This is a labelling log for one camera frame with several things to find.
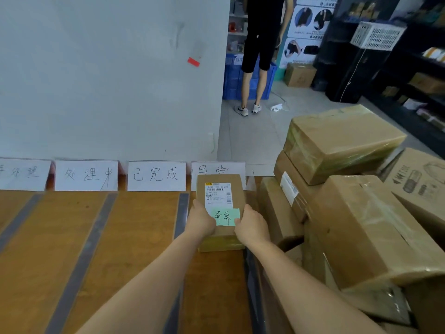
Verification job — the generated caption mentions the person's right hand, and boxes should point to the person's right hand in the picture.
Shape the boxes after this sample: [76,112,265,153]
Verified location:
[234,204,271,246]

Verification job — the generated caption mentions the person's left hand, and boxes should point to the person's left hand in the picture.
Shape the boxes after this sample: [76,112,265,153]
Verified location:
[185,199,217,238]

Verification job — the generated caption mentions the small taped cardboard parcel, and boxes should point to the small taped cardboard parcel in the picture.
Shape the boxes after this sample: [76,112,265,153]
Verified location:
[196,174,247,253]

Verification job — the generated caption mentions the person's left forearm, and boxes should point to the person's left forearm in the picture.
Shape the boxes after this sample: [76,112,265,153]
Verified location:
[76,231,211,334]

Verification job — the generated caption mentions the person's right forearm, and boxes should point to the person's right forearm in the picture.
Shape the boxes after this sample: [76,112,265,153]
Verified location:
[243,238,387,334]

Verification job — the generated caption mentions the green sticky note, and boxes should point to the green sticky note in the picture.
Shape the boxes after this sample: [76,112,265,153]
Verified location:
[208,208,241,227]

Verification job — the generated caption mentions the white shipping label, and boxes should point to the white shipping label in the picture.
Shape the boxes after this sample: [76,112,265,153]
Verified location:
[204,182,233,210]

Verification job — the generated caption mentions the grey tape strip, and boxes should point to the grey tape strip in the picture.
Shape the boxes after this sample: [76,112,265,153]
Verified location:
[163,193,190,334]
[0,193,44,255]
[44,193,119,334]

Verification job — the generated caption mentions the plain brown cardboard box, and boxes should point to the plain brown cardboard box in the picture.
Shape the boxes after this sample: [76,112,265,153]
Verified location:
[257,177,306,253]

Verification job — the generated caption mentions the white handwritten sign card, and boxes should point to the white handwritten sign card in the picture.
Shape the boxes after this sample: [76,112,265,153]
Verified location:
[127,161,187,192]
[0,158,52,192]
[191,161,247,192]
[54,159,119,192]

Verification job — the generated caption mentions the cardboard box with white label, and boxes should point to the cardboard box with white label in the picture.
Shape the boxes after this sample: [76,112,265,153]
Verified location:
[273,151,325,224]

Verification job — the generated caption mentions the large taped cardboard box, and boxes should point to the large taped cardboard box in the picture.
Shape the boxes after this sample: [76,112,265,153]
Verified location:
[305,175,445,293]

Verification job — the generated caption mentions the wrapped cardboard box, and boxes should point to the wrapped cardboard box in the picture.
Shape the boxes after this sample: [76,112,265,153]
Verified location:
[283,104,407,187]

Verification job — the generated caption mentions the blue plastic crates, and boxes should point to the blue plastic crates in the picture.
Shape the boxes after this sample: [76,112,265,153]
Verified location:
[222,53,278,101]

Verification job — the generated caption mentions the cardboard box with tape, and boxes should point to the cardboard box with tape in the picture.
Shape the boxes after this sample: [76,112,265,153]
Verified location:
[283,63,318,88]

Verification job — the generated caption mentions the clear-wrapped crumpled parcel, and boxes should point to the clear-wrapped crumpled parcel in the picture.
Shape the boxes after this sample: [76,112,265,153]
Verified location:
[342,284,416,327]

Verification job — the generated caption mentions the product picture poster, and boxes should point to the product picture poster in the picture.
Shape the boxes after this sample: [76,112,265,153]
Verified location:
[287,5,335,41]
[279,38,322,69]

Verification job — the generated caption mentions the printed cardboard box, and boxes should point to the printed cardboard box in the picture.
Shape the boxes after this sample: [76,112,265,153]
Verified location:
[382,147,445,251]

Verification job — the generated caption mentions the white storage shelf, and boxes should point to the white storage shelf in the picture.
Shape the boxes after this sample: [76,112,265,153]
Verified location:
[227,0,249,55]

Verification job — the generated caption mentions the black shelving unit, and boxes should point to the black shelving unit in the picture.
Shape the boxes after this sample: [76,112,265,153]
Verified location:
[311,0,445,160]

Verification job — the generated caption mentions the white plastic basket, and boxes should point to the white plastic basket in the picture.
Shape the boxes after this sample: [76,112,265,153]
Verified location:
[350,21,407,52]

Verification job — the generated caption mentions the flat brown carton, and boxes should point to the flat brown carton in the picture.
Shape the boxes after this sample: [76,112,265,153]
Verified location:
[408,72,445,95]

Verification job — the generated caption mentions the yellow packets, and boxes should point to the yellow packets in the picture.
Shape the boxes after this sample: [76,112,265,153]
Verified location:
[422,46,445,63]

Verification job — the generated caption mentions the white cable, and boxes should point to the white cable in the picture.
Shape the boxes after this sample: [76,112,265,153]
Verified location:
[339,48,368,103]

